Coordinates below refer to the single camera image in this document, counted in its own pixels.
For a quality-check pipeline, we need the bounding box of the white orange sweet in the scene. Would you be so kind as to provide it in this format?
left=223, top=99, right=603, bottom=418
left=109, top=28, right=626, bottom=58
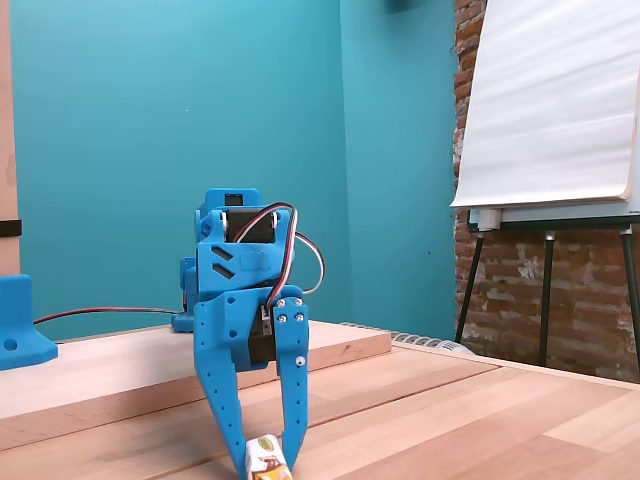
left=245, top=433, right=296, bottom=480

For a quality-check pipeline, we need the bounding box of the raised wooden board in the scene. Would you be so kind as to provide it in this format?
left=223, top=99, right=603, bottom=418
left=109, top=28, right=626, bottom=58
left=0, top=318, right=393, bottom=451

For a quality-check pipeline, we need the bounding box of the white radiator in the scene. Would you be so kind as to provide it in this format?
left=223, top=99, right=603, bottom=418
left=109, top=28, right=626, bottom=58
left=339, top=321, right=474, bottom=357

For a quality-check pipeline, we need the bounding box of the flip chart easel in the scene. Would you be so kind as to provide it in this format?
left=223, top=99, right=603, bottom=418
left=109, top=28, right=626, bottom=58
left=453, top=197, right=640, bottom=370

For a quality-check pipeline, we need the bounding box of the wooden pole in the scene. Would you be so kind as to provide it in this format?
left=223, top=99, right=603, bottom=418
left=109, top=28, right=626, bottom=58
left=0, top=0, right=23, bottom=279

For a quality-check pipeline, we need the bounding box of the white flip chart pad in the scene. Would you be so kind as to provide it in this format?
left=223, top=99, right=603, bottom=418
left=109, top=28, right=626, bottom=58
left=448, top=0, right=640, bottom=209

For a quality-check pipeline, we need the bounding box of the servo wire on gripper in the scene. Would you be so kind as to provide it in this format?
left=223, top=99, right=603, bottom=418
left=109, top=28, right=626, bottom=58
left=233, top=201, right=327, bottom=321

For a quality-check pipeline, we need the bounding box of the red black power cable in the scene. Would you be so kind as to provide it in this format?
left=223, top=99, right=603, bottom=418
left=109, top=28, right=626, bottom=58
left=32, top=306, right=184, bottom=326

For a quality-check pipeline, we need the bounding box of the blue printed pole mount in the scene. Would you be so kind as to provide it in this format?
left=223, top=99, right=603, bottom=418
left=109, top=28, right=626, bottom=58
left=0, top=273, right=59, bottom=372

